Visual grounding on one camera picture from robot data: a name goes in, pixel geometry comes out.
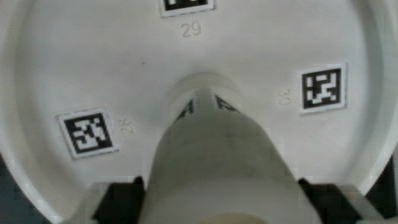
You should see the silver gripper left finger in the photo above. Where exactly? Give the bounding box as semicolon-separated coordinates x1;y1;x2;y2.
70;176;146;224

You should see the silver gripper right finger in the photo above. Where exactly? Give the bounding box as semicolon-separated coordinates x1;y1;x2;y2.
299;179;386;224

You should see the white cylindrical table leg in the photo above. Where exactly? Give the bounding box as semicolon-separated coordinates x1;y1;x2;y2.
139;73;322;224

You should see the white round table top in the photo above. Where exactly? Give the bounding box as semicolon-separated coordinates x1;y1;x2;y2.
0;0;398;224

